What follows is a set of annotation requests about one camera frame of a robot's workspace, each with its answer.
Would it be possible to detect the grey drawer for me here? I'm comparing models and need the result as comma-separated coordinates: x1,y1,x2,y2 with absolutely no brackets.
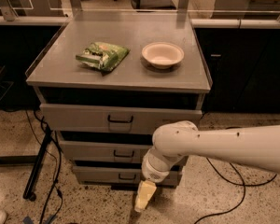
40,104,202,134
72,165,183,187
60,141,150,163

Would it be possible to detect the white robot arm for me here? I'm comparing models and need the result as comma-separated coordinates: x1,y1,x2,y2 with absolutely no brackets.
134,120,280,212

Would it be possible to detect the grey bottom drawer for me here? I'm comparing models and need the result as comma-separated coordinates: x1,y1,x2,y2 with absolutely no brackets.
72,165,183,187

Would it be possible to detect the grey drawer cabinet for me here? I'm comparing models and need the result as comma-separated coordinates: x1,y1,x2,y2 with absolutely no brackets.
25,10,213,192

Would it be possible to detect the grey top drawer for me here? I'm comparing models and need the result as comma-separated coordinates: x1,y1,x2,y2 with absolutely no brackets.
40,104,202,134

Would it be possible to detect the black table leg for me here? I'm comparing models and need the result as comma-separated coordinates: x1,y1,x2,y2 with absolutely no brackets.
22,126,51,202

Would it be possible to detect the white paper bowl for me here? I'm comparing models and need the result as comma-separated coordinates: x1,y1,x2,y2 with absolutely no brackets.
142,42,184,69

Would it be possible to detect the green snack bag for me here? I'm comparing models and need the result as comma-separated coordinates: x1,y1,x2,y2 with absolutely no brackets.
76,42,130,72

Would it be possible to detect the black floor cable left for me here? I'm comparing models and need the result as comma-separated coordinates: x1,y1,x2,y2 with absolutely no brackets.
24,109,63,224

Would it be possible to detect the black floor cable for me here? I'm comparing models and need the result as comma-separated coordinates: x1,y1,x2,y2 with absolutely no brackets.
193,157,278,224
24,109,63,224

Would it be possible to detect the black floor cable right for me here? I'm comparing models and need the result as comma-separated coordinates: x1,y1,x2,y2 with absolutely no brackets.
193,157,278,224

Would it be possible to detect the white horizontal rail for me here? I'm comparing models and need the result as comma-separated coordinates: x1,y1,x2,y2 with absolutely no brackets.
191,19,280,29

